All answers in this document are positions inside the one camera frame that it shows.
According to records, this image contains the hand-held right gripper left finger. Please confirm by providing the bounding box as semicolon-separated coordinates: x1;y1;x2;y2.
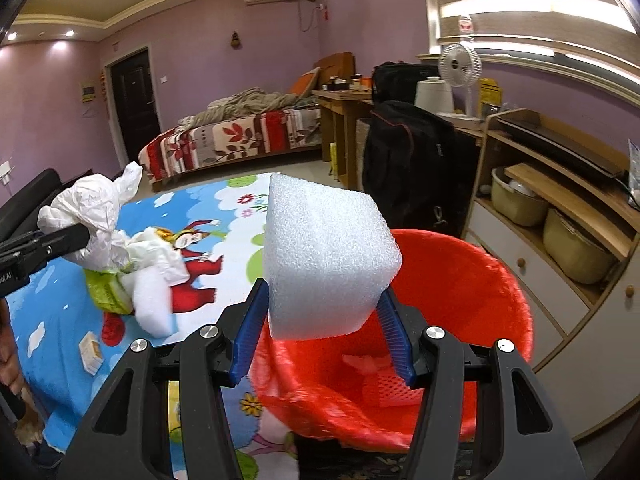
56;276;273;480

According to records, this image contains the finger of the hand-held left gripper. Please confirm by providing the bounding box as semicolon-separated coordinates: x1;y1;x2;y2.
42;222;92;262

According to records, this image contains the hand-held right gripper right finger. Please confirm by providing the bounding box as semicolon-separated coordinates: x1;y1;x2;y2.
375;290;587;480

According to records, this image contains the white plastic bag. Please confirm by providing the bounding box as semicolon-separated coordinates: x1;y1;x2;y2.
37;161;146;273

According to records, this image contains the red trash bin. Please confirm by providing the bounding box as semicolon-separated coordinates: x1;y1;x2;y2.
248;228;535;453

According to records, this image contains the white foam block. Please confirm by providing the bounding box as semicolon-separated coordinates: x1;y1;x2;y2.
263;172;403;339

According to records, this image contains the person's left hand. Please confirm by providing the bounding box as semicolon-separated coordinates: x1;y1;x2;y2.
0;306;28;403

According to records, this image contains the black chair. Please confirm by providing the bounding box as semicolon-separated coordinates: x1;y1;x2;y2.
0;168;66;241

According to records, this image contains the green snack packet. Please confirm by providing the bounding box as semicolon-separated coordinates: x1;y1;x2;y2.
84;265;136;316

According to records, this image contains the cartoon printed play mat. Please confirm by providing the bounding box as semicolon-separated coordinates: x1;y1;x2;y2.
0;172;301;480

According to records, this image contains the dark wooden door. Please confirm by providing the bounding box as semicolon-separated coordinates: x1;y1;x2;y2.
104;47;163;166

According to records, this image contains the wooden storage cabinet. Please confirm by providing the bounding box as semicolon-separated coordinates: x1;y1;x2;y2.
462;108;640;441

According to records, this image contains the bed with red floral sheet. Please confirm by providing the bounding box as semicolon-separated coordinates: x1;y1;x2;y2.
137;87;323;193

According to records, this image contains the large black backpack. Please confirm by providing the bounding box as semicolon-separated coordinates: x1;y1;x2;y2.
362;101;481;238

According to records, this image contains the beige basin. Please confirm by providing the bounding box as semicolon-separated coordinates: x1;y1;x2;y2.
491;166;550;227

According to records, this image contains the beige lidded pot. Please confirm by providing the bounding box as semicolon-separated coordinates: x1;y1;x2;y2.
542;207;618;285

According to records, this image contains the grey brown rumpled blanket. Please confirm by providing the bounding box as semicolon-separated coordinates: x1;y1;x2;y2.
180;87;301;128

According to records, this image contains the wooden desk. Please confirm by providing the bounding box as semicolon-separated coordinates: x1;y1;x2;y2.
312;87;376;191

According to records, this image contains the white cylindrical pot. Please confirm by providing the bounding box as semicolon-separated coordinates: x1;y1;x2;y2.
414;76;455;113

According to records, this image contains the orange pillow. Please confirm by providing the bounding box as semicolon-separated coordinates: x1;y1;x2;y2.
289;66;321;98

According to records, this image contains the long black flat device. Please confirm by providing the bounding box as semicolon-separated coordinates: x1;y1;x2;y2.
497;117;628;181

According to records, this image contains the black duffel bag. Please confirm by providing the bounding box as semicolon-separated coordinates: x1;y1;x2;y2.
372;61;441;106

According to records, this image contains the brown wooden headboard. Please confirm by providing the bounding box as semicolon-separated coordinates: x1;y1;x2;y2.
314;52;356;92

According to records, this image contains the white desk fan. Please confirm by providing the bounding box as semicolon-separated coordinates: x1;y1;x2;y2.
439;42;483;118

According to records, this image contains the clear plastic packet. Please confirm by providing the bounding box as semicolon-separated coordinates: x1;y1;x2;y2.
626;140;640;211

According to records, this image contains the striped window blind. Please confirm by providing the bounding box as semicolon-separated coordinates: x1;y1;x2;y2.
420;0;640;56

